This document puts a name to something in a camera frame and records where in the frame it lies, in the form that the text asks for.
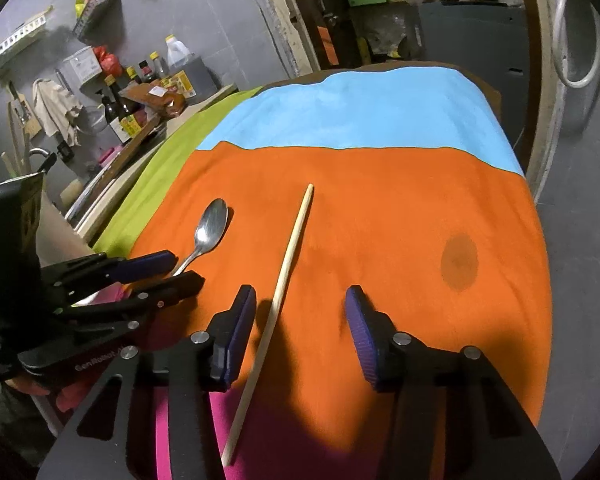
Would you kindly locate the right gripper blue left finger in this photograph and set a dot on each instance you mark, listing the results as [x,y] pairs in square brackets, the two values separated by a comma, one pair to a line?
[230,331]

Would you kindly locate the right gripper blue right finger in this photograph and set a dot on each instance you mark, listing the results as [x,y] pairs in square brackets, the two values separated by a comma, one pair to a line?
[372,332]

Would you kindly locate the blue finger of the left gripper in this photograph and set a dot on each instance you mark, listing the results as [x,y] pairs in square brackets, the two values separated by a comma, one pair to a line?
[147,263]
[158,294]

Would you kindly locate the silver spoon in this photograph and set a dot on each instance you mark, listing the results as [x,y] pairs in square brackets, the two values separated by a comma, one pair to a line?
[208,233]

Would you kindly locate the wooden chopstick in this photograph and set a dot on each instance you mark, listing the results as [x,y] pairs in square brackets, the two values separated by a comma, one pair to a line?
[268,331]

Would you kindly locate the brown wooden chopping board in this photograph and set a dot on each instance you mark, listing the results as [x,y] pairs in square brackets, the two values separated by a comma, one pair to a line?
[114,168]

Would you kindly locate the striped colourful table cloth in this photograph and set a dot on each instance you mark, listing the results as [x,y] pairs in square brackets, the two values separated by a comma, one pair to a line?
[417,197]

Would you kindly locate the dark sauce bottle yellow label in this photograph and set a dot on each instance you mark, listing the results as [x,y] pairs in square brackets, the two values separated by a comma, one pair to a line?
[131,116]

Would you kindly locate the hanging beige towel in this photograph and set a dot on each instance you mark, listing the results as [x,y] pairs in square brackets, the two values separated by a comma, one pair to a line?
[56,109]

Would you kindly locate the red plastic bag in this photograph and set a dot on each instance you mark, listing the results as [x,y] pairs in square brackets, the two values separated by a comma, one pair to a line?
[109,62]

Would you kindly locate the large oil jug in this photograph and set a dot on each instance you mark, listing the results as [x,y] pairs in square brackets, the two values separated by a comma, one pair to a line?
[187,70]

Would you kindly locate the dark grey cabinet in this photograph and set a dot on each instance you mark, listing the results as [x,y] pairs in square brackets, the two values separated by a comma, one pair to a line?
[489,40]

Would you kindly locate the wooden cutting board on wall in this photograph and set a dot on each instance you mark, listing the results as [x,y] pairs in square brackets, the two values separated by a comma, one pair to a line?
[29,123]

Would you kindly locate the white wall box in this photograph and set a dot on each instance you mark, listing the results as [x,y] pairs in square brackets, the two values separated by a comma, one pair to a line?
[81,67]

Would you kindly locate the grey wall shelf with packets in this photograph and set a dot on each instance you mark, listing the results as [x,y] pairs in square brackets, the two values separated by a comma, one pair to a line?
[93,12]

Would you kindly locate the white wall basket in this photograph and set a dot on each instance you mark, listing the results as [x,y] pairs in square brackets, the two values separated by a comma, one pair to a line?
[23,36]

